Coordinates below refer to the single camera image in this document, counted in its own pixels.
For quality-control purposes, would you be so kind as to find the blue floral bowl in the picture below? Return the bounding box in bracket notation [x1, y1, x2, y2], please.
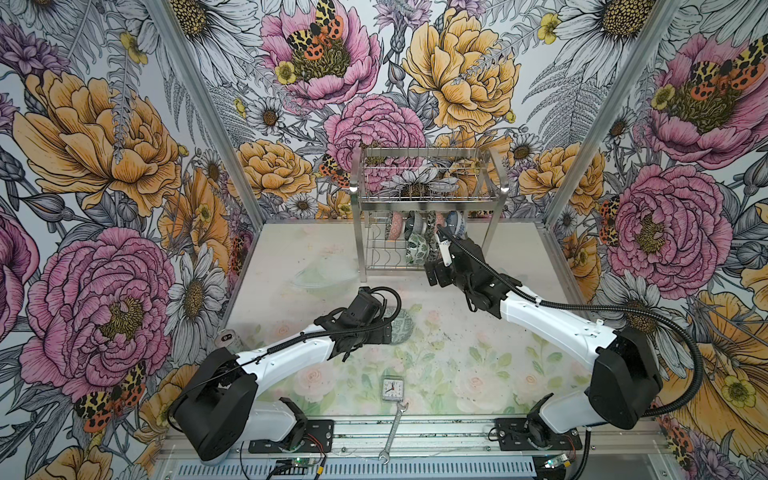
[445, 211, 466, 239]

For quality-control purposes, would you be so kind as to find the green leaf pattern bowl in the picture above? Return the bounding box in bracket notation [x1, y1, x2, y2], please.
[405, 233, 430, 266]

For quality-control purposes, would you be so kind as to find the dark blue petal bowl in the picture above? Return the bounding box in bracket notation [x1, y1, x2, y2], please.
[404, 211, 426, 240]

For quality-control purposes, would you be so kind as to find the black leaf pink-outside bowl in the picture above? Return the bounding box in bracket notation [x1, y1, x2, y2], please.
[385, 211, 404, 241]

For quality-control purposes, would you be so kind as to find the black leaf pattern bowl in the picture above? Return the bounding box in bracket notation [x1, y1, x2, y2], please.
[426, 211, 445, 233]

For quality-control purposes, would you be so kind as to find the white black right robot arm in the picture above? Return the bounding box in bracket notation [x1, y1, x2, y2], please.
[426, 227, 662, 449]

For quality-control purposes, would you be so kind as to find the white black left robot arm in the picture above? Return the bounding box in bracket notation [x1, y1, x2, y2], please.
[168, 286, 402, 465]

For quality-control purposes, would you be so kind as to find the silver metal dish rack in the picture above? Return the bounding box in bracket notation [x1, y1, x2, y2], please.
[350, 142, 510, 281]

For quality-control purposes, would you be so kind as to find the green patterned upturned bowl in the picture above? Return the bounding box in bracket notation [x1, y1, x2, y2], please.
[390, 309, 415, 345]

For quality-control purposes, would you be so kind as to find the small square white clock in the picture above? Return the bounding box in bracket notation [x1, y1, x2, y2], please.
[381, 375, 405, 402]

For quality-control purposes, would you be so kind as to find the silver metal wrench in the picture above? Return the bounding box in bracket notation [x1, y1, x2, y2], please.
[378, 402, 408, 465]

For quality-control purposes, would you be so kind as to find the silver grey can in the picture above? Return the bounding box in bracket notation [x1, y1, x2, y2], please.
[214, 329, 246, 354]

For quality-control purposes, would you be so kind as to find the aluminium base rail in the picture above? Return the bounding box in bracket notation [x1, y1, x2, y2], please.
[151, 414, 685, 479]

